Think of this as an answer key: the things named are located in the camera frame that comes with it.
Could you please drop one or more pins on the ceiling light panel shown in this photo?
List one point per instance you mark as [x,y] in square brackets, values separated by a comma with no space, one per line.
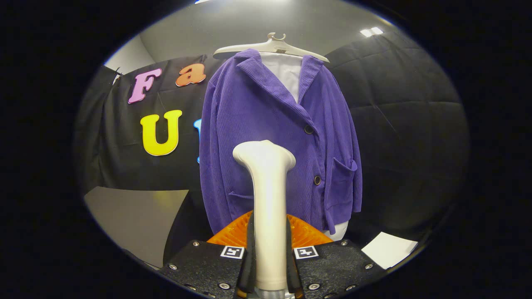
[371,32]

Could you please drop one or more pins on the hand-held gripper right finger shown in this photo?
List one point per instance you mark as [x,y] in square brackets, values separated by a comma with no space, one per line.
[332,268]

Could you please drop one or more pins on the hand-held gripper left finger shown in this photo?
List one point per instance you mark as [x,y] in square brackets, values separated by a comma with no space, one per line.
[208,268]

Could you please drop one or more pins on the white paper sheet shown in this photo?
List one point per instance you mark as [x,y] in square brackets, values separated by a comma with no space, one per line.
[388,249]

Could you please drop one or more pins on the white clothes hanger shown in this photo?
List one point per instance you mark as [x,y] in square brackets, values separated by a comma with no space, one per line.
[249,49]

